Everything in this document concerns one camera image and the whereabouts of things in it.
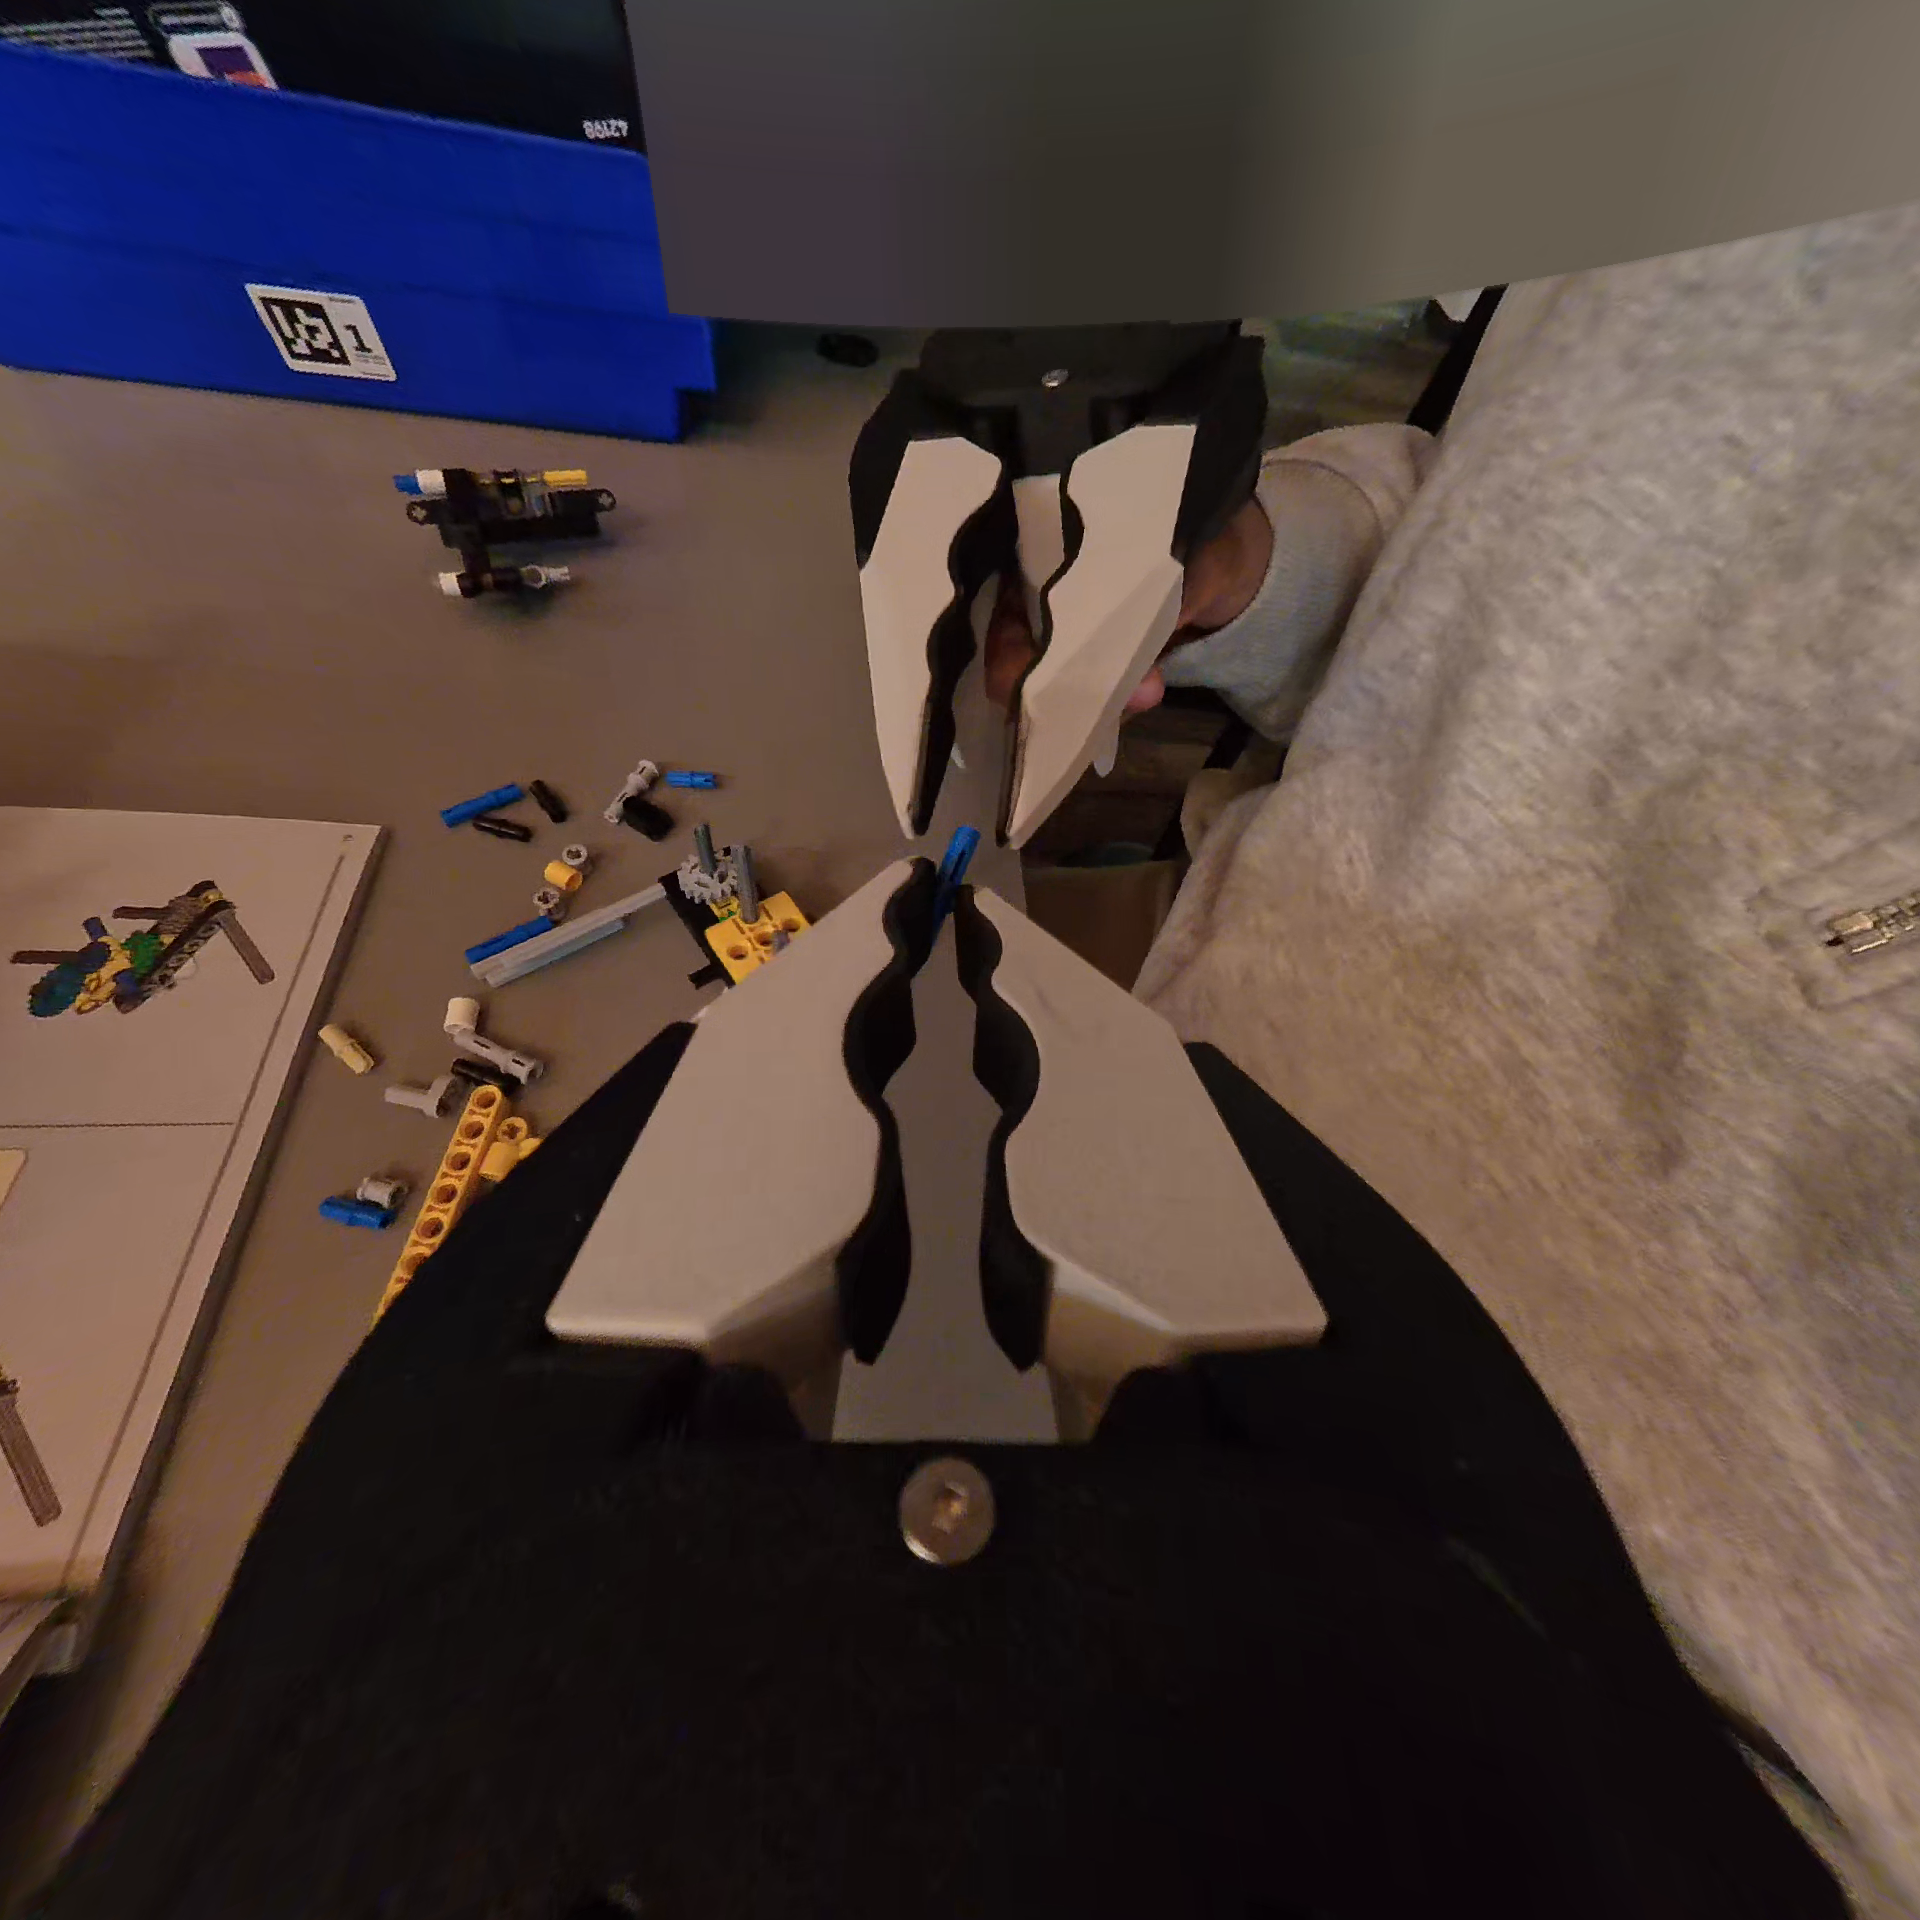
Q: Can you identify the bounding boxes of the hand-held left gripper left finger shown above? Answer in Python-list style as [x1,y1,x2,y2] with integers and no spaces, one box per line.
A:
[543,857,940,1444]

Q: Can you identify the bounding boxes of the yellow black lego gear assembly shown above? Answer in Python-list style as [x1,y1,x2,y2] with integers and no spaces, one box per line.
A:
[661,822,817,993]

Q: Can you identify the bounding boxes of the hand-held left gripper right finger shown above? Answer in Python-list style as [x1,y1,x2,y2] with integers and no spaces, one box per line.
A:
[948,883,1329,1444]

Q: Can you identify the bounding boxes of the person's right hand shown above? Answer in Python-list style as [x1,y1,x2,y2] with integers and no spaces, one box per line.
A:
[982,495,1278,721]

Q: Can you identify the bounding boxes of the black cardboard set box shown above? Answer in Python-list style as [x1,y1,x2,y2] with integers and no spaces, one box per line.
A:
[0,0,649,155]

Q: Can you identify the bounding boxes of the person's right forearm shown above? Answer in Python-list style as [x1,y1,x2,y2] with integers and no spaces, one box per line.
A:
[1161,423,1443,747]

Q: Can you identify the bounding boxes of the long yellow lego beam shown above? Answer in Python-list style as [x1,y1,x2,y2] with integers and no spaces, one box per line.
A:
[373,1084,543,1326]

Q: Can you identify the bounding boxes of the black lego subassembly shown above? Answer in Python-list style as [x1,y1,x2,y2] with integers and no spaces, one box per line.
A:
[393,463,616,605]

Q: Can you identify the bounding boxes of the grey zip sweatshirt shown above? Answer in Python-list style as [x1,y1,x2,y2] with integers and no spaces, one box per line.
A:
[1131,201,1920,1920]

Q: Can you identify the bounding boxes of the long light grey lego axle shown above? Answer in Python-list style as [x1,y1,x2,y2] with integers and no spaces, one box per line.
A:
[481,910,633,993]
[503,883,672,963]

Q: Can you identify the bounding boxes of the blue plastic storage bin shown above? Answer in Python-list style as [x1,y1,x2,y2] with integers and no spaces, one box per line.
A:
[0,36,719,444]

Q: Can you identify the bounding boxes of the lego instruction booklet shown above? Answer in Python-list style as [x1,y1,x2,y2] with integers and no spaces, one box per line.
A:
[0,807,389,1718]

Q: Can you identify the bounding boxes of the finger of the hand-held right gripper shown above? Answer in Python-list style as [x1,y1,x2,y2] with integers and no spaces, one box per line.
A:
[851,434,1022,841]
[996,423,1201,852]

